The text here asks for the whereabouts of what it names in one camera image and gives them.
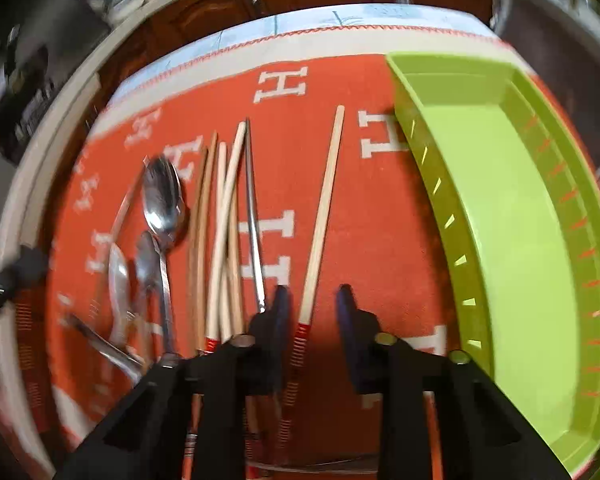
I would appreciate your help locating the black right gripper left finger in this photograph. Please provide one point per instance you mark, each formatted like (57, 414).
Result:
(250, 364)

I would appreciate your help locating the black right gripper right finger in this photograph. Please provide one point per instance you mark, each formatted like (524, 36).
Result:
(381, 363)

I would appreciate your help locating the light bamboo chopstick red band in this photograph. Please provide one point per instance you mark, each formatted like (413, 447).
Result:
(302, 332)

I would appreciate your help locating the large steel spoon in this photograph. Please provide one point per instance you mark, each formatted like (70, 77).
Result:
(165, 214)

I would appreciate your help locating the twisted steel chopstick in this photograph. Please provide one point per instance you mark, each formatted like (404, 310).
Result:
(253, 229)

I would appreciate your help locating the light chopstick red bands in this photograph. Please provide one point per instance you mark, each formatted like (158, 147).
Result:
(219, 247)

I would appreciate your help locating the small steel spoon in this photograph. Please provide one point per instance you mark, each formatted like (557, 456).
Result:
(146, 262)

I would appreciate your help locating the green plastic utensil tray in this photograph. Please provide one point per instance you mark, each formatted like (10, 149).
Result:
(517, 207)

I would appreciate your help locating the dark brown slim chopstick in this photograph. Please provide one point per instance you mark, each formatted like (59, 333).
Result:
(119, 219)

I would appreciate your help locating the orange H-pattern blanket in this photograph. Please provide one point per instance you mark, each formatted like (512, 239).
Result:
(382, 237)

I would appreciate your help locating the steel oven front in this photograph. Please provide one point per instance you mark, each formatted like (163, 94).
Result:
(564, 54)

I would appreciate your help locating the steel curved-handle utensil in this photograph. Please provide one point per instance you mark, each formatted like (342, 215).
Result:
(128, 365)

